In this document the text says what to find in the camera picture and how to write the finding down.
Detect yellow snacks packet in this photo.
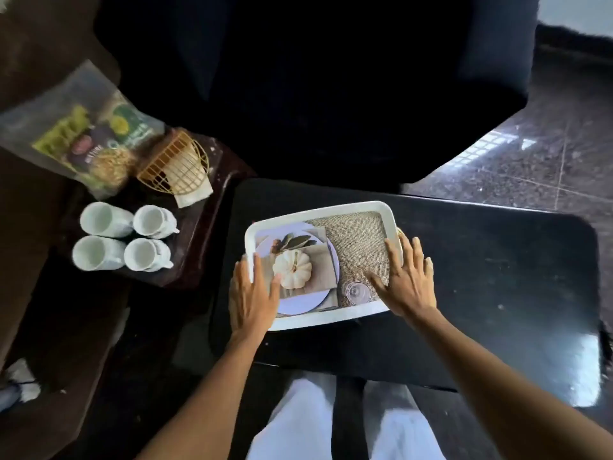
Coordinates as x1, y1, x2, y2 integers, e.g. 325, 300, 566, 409
32, 105, 92, 161

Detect gold wire napkin holder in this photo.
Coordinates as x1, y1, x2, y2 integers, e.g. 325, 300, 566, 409
136, 128, 210, 196

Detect black armchair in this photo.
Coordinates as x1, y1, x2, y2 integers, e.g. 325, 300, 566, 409
93, 0, 540, 192

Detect person's right hand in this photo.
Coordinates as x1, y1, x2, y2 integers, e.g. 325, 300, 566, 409
363, 229, 439, 327

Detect person's white garment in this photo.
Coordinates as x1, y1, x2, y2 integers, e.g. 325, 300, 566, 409
246, 371, 446, 460

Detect person's left hand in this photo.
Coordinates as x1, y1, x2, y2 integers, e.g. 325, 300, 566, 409
229, 253, 282, 349

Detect clear zip bag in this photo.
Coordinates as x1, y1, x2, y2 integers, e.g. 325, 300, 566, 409
0, 59, 166, 202

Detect person's right forearm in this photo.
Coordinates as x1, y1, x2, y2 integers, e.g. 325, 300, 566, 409
404, 306, 613, 460

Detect white cup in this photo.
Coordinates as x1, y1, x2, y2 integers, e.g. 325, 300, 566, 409
72, 235, 128, 272
123, 238, 174, 273
79, 201, 135, 239
132, 204, 181, 240

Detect white paper napkins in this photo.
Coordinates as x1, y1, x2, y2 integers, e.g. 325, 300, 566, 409
173, 179, 214, 209

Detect brown plastic stool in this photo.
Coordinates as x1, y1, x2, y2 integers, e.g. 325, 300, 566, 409
52, 131, 255, 291

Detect green snacks packet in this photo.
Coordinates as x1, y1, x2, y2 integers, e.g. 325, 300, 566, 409
107, 98, 163, 149

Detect person's left forearm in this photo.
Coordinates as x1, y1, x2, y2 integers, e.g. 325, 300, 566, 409
136, 330, 269, 460

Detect dark maroon snacks packet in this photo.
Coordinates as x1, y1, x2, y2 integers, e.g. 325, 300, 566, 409
64, 128, 140, 190

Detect white printed tray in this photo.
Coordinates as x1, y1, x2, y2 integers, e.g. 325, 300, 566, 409
244, 201, 404, 332

